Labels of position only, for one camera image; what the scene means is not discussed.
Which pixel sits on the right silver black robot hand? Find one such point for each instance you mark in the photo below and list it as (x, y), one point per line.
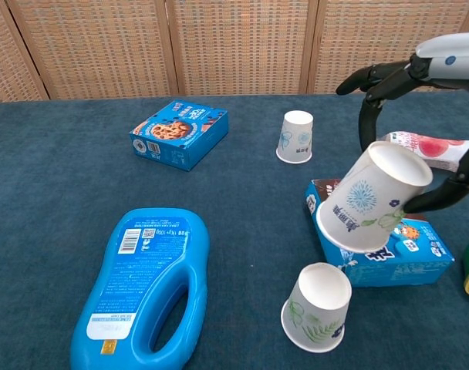
(450, 58)

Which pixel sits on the white cup blue flower print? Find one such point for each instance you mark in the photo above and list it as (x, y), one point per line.
(294, 136)

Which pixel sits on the white cup blue starburst print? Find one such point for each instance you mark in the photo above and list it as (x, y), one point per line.
(365, 200)

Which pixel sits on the white cup green fern print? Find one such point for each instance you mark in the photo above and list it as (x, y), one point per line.
(319, 300)

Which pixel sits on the large blue chocolate cookie box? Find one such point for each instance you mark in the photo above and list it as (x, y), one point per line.
(412, 262)

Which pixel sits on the teal table cloth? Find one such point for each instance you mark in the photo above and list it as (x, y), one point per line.
(238, 212)

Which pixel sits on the blue detergent bottle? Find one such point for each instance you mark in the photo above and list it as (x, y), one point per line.
(142, 262)

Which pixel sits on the white pink drink bottle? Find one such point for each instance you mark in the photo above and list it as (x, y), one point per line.
(431, 148)

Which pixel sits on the woven wooden folding screen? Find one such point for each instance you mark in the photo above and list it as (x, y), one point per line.
(238, 46)

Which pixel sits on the small blue cookie box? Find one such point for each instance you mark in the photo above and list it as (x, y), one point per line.
(173, 131)

